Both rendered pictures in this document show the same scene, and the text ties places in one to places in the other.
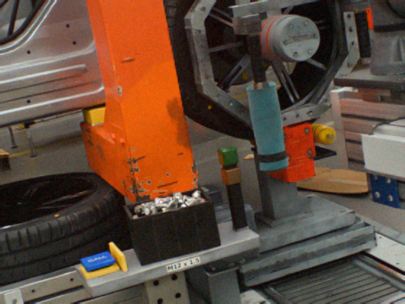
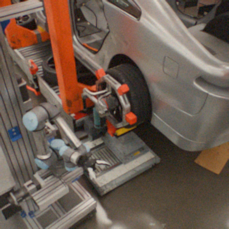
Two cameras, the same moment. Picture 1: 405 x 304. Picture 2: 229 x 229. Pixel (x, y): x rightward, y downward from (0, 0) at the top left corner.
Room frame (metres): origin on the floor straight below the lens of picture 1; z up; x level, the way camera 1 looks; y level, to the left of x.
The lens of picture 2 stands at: (1.84, -2.52, 2.65)
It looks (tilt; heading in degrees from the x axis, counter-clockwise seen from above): 41 degrees down; 74
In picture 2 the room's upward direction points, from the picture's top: 1 degrees counter-clockwise
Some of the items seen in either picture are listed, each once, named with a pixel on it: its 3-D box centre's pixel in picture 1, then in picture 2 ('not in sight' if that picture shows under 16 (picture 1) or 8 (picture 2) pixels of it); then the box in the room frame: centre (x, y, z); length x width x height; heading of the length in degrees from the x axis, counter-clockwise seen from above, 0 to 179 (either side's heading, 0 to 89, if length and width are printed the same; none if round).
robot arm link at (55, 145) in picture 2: not in sight; (58, 149); (1.81, -0.90, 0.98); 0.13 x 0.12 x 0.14; 39
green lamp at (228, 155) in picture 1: (228, 155); not in sight; (1.88, -0.06, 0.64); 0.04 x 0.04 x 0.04; 18
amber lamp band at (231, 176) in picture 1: (231, 175); not in sight; (1.88, -0.06, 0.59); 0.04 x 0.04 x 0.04; 18
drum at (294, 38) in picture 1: (284, 38); (106, 104); (2.37, -0.30, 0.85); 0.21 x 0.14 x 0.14; 18
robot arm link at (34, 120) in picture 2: not in sight; (41, 139); (1.71, -0.98, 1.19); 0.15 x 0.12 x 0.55; 39
